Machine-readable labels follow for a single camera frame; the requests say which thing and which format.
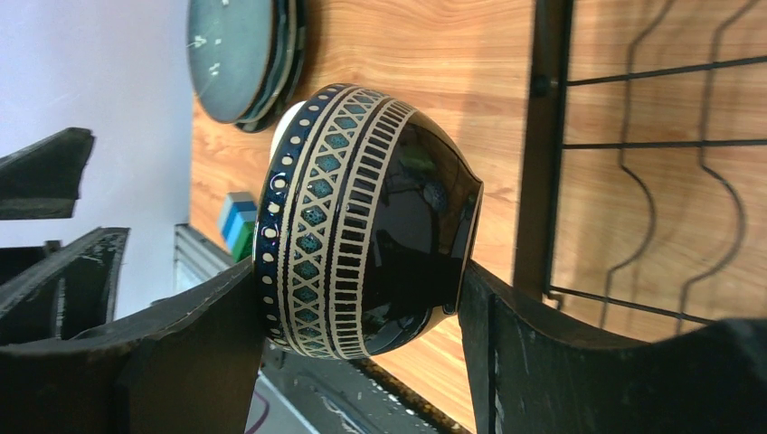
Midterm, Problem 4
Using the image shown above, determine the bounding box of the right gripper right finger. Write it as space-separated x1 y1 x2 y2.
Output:
458 263 766 433

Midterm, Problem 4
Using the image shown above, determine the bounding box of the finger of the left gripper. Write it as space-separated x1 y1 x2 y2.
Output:
1 127 95 221
1 227 129 346

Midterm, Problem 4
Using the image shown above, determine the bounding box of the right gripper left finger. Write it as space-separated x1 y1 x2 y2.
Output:
1 260 264 433

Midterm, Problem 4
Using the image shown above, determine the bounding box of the black wire dish rack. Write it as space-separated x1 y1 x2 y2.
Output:
514 1 766 340

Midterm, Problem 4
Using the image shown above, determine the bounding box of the black gold patterned bowl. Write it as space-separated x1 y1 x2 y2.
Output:
252 83 484 360

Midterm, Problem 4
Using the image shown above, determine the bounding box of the blue green striped block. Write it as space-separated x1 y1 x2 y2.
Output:
217 192 257 262

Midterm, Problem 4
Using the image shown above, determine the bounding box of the dark blue floral plate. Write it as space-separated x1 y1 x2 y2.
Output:
186 0 279 124

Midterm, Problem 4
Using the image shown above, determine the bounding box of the black bottom plate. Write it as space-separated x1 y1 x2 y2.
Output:
235 1 308 133

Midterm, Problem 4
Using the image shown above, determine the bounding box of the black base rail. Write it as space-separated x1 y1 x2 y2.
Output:
261 348 468 433

